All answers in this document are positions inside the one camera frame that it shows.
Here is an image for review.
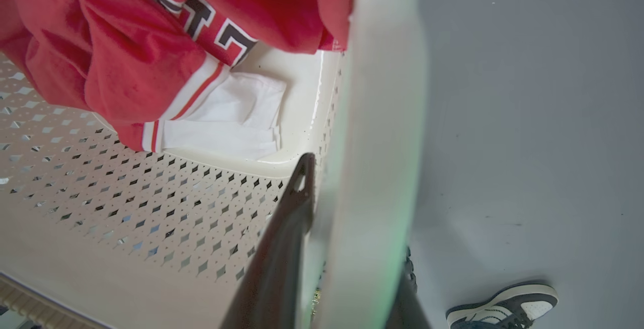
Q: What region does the navy and white sneaker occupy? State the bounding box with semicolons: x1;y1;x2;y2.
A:
446;282;559;329

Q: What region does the white folded cloth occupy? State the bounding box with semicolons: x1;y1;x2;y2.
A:
161;71;287;160

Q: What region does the white perforated plastic laundry basket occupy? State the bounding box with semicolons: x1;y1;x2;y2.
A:
0;0;428;329

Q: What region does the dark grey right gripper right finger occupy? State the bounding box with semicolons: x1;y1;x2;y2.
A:
384;246;431;329

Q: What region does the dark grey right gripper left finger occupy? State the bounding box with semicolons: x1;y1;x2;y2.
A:
220;153;316;329

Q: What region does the red jersey with white trim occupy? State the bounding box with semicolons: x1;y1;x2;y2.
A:
0;0;365;153

